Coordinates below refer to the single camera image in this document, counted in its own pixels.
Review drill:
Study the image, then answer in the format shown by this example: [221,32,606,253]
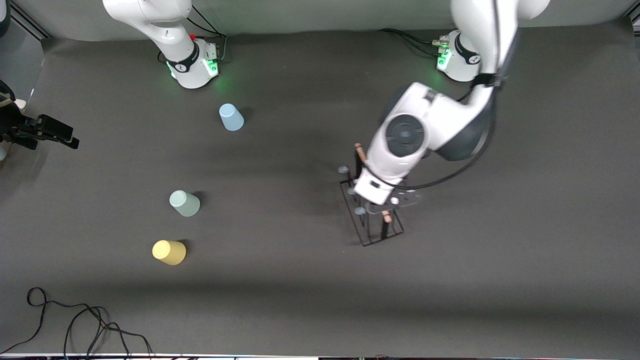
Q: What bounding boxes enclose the black wire cup holder rack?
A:
[338,143,405,247]

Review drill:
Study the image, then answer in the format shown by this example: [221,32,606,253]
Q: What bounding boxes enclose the pale green plastic cup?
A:
[169,190,201,218]

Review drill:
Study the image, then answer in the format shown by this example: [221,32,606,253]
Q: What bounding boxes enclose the yellow plastic cup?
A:
[152,240,187,266]

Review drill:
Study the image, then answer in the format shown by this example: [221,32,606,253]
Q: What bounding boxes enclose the light blue plastic cup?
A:
[219,103,245,132]

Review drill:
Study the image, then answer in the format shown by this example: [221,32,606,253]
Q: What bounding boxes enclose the dark grey table mat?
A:
[0,20,640,357]

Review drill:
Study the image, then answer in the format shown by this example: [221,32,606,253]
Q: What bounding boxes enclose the black frame rail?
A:
[10,4,53,40]

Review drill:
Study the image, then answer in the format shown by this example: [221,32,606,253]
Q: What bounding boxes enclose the black left arm base cables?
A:
[377,28,446,57]

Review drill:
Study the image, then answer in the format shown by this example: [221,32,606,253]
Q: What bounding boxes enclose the black arm base cables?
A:
[377,28,446,57]
[159,4,229,65]

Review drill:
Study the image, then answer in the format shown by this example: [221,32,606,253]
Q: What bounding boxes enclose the thin black loose cable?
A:
[0,287,153,357]

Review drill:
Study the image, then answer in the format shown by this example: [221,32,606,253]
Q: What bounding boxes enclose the black right arm base cables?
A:
[159,4,229,65]

